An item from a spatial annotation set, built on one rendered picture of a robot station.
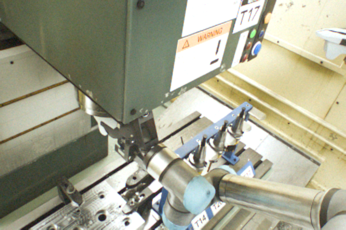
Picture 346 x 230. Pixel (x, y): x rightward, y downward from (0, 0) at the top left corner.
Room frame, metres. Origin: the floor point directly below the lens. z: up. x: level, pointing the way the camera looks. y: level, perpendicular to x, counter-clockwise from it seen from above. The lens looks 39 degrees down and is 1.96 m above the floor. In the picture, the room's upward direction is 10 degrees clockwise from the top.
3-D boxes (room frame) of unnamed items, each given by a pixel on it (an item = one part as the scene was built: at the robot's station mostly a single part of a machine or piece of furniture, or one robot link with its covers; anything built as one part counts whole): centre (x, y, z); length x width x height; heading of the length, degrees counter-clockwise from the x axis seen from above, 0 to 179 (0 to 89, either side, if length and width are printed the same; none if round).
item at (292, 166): (1.10, -0.23, 0.75); 0.89 x 0.70 x 0.26; 52
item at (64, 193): (0.62, 0.31, 0.97); 0.13 x 0.03 x 0.15; 52
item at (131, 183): (0.83, 0.05, 0.93); 0.26 x 0.05 x 0.06; 147
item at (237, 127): (0.85, -0.25, 1.26); 0.04 x 0.04 x 0.07
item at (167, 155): (0.47, 0.00, 1.42); 0.08 x 0.05 x 0.08; 143
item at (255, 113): (0.98, -0.35, 1.21); 0.07 x 0.05 x 0.01; 52
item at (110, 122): (0.55, 0.17, 1.42); 0.09 x 0.03 x 0.06; 66
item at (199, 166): (0.68, -0.11, 1.21); 0.06 x 0.06 x 0.03
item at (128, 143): (0.52, 0.06, 1.41); 0.12 x 0.08 x 0.09; 53
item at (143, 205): (0.63, 0.07, 0.97); 0.13 x 0.03 x 0.15; 142
